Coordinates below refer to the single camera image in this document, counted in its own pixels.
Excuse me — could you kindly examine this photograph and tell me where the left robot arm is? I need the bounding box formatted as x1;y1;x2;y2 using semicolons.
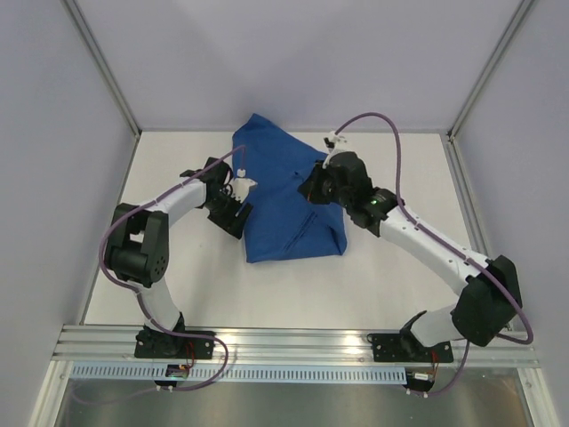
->
100;157;257;357

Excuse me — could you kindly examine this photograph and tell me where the aluminium frame post left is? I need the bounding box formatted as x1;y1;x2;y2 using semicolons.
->
60;0;142;141

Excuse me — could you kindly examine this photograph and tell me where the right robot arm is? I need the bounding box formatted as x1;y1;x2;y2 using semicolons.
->
298;151;522;360

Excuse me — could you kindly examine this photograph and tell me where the aluminium frame post right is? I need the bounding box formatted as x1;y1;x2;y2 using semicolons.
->
446;0;539;142

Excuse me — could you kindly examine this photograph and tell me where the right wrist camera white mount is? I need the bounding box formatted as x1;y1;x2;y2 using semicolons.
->
323;132;351;168

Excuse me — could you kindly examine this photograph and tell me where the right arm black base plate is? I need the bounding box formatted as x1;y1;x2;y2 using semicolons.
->
366;333;454;363

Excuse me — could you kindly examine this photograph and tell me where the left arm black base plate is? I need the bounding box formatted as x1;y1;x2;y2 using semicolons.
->
134;327;215;360

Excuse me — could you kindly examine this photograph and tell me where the blue surgical drape cloth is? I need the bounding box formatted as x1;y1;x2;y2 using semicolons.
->
232;114;348;263

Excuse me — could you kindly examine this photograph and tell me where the aluminium frame post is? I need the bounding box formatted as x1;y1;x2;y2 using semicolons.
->
446;0;539;142
60;0;142;141

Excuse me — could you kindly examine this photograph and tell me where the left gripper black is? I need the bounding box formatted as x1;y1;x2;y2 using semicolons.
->
204;189;252;239

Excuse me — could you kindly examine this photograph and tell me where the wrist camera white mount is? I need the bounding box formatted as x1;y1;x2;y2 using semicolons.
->
323;132;351;168
229;168;258;203

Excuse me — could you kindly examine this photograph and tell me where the aluminium side rail right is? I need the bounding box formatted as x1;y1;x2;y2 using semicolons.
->
441;133;492;254

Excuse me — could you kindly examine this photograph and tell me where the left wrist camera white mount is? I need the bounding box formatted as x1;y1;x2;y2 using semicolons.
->
229;168;258;203

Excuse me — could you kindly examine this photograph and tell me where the slotted cable duct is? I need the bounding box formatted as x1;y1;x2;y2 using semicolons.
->
69;362;407;385

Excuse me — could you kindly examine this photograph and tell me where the aluminium front rail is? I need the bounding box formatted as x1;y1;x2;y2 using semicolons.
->
52;325;540;368

